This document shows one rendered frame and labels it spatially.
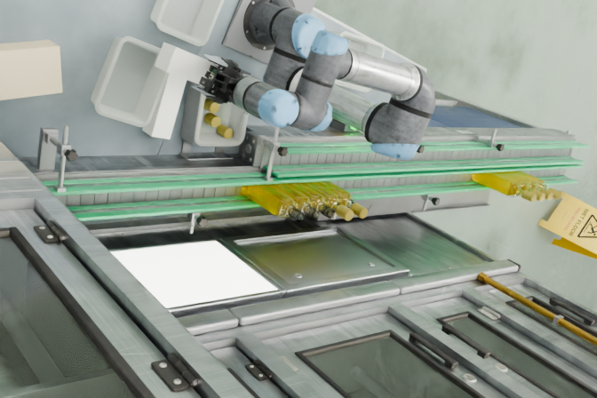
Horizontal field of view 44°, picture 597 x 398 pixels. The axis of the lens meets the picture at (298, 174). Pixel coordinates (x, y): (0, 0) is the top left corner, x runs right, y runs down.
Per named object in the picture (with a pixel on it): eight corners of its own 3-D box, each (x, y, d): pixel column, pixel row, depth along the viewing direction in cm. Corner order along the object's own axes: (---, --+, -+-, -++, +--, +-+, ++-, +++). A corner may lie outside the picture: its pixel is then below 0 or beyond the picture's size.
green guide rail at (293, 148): (266, 146, 226) (282, 155, 221) (267, 143, 226) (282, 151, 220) (573, 142, 337) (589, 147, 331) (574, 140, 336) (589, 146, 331)
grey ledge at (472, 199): (300, 210, 259) (320, 223, 251) (305, 187, 257) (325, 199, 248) (469, 196, 319) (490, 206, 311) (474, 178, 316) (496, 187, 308)
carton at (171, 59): (163, 42, 174) (175, 47, 170) (240, 73, 191) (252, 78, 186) (154, 66, 175) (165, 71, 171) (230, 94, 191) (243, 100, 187)
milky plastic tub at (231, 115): (179, 137, 222) (194, 147, 215) (191, 65, 215) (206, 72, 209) (227, 137, 233) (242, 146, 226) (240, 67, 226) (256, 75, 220)
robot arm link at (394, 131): (290, 50, 223) (441, 115, 193) (274, 95, 226) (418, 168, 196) (266, 43, 213) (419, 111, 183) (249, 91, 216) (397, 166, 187)
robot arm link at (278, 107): (296, 133, 156) (266, 126, 151) (266, 118, 164) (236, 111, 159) (307, 98, 155) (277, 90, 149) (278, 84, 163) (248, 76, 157)
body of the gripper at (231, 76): (207, 57, 169) (234, 69, 160) (235, 68, 174) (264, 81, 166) (194, 87, 169) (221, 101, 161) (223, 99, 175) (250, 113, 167)
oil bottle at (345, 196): (298, 189, 242) (340, 214, 226) (302, 173, 240) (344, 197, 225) (312, 188, 245) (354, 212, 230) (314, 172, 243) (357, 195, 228)
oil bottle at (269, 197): (240, 194, 227) (281, 220, 212) (243, 176, 226) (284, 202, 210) (255, 193, 231) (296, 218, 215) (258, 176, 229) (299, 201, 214)
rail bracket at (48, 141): (27, 167, 192) (58, 199, 176) (32, 105, 187) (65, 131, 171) (44, 166, 195) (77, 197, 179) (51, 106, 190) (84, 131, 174)
